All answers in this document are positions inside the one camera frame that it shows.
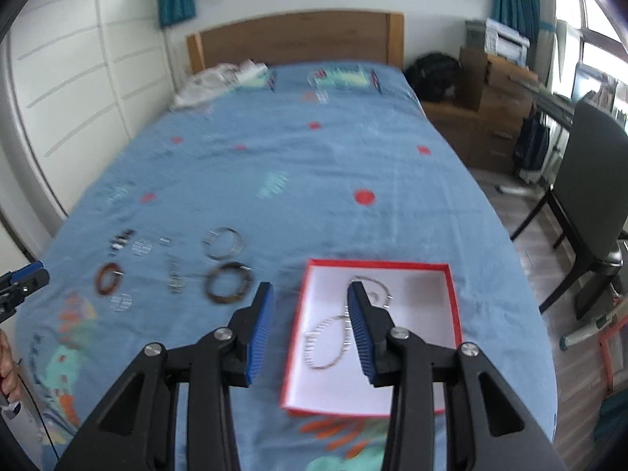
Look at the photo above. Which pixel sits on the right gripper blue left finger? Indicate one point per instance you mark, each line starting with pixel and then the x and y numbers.
pixel 133 426

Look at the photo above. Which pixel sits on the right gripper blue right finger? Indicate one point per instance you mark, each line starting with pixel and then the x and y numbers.
pixel 488 427

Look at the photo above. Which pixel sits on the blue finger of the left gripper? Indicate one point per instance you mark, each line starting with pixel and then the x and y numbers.
pixel 23 274
pixel 32 285

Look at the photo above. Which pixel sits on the amber orange bangle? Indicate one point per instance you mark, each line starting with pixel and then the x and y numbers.
pixel 108 279

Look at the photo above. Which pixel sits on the silver wristwatch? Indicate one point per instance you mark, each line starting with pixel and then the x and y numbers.
pixel 175 281

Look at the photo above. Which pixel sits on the thin silver wire bangle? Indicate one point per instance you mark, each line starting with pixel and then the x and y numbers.
pixel 222 243

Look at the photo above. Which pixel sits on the dark brown bangle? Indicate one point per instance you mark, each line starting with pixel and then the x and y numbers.
pixel 243 272

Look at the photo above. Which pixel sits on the red jewelry box tray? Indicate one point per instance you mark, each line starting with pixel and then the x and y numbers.
pixel 341 360

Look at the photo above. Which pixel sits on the person's left hand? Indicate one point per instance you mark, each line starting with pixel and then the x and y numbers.
pixel 10 385

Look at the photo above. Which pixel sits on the white wardrobe doors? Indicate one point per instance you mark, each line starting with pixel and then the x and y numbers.
pixel 88 76

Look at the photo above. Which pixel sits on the dark green chair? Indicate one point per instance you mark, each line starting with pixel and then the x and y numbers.
pixel 589 197

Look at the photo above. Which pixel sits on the dark blue hanging bag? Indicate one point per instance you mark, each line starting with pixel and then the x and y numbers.
pixel 530 149

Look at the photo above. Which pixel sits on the wooden drawer cabinet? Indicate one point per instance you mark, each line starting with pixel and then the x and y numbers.
pixel 483 120

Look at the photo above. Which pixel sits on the blue patterned bed sheet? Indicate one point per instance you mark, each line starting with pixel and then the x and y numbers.
pixel 301 169

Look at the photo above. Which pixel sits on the black backpack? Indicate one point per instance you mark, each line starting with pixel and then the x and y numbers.
pixel 433 76

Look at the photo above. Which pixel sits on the wooden headboard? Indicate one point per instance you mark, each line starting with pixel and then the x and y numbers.
pixel 302 37

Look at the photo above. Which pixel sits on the white printer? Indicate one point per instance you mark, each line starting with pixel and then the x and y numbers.
pixel 497 39

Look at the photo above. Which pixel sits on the right teal curtain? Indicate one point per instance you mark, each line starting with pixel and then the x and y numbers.
pixel 520 0

